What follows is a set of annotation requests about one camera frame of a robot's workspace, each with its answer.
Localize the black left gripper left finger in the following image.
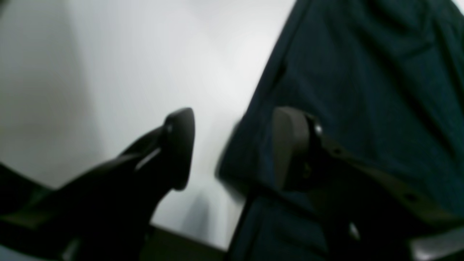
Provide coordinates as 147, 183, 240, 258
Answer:
0, 108, 195, 261

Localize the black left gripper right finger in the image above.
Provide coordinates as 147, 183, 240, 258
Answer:
272, 107, 464, 261

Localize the dark navy t-shirt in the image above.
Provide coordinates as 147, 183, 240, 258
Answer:
219, 0, 464, 261

